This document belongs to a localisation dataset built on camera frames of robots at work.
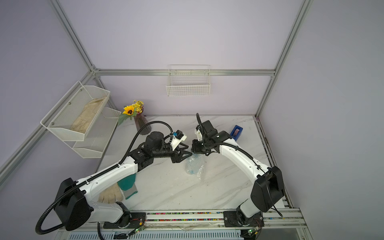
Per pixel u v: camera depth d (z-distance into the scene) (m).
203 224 0.73
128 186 0.83
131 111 0.91
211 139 0.60
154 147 0.60
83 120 0.77
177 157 0.66
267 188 0.42
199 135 0.74
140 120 0.98
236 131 1.03
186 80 0.96
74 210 0.39
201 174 0.85
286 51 0.83
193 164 0.78
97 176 0.46
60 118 0.69
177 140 0.65
